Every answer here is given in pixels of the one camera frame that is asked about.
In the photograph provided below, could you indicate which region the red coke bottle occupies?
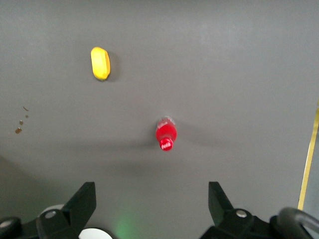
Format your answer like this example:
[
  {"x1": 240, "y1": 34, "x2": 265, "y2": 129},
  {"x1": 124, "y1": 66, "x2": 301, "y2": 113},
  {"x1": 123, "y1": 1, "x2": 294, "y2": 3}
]
[{"x1": 155, "y1": 115, "x2": 178, "y2": 152}]

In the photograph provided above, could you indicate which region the yellow floor tape strip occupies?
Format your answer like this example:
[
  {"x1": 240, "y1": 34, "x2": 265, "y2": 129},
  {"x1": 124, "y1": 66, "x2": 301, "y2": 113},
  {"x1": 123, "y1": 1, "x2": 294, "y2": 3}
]
[{"x1": 298, "y1": 99, "x2": 319, "y2": 211}]

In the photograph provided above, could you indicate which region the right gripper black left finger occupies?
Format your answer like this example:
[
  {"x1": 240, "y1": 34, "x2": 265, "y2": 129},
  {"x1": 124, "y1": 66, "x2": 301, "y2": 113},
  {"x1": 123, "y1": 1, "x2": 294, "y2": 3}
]
[{"x1": 36, "y1": 181, "x2": 97, "y2": 239}]

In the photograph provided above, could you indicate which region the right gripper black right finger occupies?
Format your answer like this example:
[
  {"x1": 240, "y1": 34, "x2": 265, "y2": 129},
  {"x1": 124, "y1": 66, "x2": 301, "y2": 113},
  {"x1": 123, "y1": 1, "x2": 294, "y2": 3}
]
[{"x1": 200, "y1": 181, "x2": 275, "y2": 239}]

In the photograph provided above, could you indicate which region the yellow lemon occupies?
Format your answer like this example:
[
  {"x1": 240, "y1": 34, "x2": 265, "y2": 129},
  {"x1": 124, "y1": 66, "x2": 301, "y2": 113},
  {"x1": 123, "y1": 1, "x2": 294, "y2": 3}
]
[{"x1": 90, "y1": 46, "x2": 112, "y2": 82}]

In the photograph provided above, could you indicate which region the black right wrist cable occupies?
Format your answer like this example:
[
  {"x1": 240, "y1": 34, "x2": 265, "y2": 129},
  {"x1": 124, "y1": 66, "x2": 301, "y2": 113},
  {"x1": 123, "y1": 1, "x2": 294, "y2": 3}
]
[{"x1": 270, "y1": 207, "x2": 319, "y2": 239}]

